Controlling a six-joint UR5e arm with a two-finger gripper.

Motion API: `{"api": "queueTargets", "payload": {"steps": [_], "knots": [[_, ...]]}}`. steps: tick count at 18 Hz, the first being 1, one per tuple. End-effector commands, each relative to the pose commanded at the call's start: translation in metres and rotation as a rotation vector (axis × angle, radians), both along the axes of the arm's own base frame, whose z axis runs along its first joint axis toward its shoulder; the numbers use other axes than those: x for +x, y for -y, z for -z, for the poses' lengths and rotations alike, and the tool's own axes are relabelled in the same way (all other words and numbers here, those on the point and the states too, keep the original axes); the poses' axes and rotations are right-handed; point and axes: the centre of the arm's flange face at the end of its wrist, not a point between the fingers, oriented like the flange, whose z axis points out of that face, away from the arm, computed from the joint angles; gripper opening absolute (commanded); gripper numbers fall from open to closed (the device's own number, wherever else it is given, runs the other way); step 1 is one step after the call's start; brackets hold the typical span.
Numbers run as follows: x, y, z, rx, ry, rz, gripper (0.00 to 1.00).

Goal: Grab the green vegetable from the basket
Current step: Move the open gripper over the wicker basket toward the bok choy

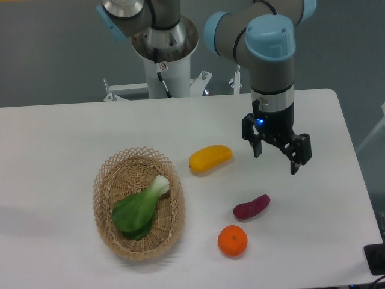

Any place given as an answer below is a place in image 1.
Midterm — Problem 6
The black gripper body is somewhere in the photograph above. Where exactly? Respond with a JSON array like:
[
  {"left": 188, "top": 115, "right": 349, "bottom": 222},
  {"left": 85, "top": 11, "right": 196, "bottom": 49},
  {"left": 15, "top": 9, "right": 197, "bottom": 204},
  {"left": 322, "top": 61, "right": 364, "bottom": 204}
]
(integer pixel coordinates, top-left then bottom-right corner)
[{"left": 252, "top": 100, "right": 296, "bottom": 152}]

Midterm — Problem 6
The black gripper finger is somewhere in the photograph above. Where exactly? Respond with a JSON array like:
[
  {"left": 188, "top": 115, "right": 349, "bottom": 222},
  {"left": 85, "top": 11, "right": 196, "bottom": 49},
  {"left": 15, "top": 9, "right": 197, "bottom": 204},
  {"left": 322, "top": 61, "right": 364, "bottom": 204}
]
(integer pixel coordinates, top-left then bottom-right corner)
[
  {"left": 283, "top": 133, "right": 312, "bottom": 175},
  {"left": 241, "top": 113, "right": 262, "bottom": 158}
]

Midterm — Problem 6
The green bok choy vegetable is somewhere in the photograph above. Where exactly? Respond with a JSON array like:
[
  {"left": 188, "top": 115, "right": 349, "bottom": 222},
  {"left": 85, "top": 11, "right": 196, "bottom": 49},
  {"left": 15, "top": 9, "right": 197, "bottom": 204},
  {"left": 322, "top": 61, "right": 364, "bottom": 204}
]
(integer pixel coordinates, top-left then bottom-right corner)
[{"left": 112, "top": 175, "right": 170, "bottom": 240}]

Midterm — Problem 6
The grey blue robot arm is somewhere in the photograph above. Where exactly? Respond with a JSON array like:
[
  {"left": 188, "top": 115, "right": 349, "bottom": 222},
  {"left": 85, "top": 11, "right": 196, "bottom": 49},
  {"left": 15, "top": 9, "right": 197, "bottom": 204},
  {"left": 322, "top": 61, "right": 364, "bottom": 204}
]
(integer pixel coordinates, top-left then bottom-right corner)
[{"left": 96, "top": 1, "right": 317, "bottom": 174}]

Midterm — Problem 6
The woven wicker basket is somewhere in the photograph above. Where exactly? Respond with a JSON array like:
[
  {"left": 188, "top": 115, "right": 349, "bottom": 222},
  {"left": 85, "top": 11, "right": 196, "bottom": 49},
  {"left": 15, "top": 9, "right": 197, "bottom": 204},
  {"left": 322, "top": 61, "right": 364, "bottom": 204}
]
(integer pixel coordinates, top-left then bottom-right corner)
[{"left": 93, "top": 147, "right": 185, "bottom": 261}]

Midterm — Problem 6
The yellow mango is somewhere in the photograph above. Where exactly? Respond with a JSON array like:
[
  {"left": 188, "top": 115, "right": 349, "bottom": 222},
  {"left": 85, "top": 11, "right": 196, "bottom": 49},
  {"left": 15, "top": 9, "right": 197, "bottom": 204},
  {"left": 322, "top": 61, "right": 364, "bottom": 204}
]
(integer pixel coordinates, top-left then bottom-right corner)
[{"left": 189, "top": 144, "right": 233, "bottom": 173}]

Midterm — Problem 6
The purple sweet potato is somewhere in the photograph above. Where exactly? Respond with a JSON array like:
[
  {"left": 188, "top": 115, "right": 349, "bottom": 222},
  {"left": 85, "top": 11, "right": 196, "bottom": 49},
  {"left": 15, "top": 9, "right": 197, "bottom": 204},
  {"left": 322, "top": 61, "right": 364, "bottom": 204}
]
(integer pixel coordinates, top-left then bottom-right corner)
[{"left": 233, "top": 194, "right": 271, "bottom": 220}]

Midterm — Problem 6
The orange tangerine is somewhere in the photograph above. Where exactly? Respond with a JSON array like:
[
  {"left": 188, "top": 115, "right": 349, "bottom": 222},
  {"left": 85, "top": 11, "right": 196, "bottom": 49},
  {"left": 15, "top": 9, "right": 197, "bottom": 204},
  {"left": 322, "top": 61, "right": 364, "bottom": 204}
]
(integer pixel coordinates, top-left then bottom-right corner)
[{"left": 217, "top": 225, "right": 248, "bottom": 257}]

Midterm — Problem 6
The black device at table edge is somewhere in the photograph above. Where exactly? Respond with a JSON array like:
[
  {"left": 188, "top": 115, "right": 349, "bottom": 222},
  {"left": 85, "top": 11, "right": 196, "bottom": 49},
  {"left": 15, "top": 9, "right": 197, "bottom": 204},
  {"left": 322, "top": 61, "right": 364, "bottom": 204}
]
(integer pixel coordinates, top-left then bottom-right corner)
[{"left": 363, "top": 243, "right": 384, "bottom": 276}]

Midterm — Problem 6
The black cable on pedestal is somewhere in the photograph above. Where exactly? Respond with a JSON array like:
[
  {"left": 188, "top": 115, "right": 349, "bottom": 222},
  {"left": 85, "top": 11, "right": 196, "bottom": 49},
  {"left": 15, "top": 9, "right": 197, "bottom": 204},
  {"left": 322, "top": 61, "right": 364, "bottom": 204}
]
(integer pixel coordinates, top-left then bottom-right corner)
[{"left": 153, "top": 48, "right": 174, "bottom": 99}]

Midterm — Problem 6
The white frame at right edge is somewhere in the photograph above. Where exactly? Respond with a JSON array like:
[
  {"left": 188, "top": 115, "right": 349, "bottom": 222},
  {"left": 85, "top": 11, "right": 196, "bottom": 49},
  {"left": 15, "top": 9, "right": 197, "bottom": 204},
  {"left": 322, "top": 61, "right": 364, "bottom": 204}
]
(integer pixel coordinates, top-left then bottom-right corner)
[{"left": 356, "top": 102, "right": 385, "bottom": 154}]

